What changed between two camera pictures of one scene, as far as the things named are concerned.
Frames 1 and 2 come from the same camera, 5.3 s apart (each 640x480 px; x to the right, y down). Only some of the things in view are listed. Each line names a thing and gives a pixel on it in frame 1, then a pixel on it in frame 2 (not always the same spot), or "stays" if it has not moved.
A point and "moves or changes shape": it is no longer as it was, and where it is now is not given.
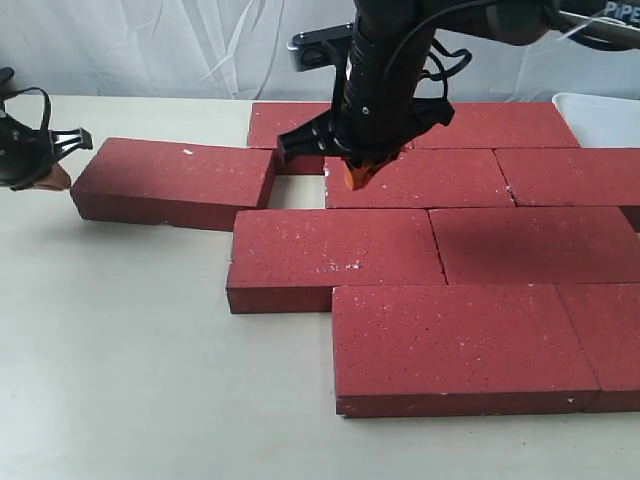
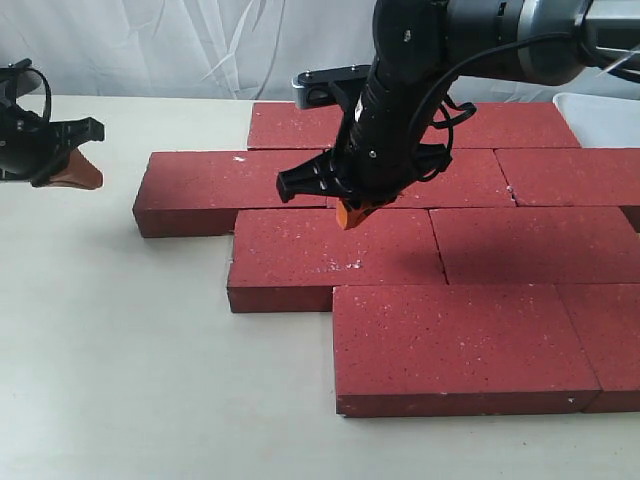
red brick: (188, 184) moves or changes shape
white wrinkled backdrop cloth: (239, 49) stays
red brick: (572, 176) stays
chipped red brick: (424, 178) stays
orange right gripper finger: (356, 177) to (348, 217)
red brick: (289, 260) stays
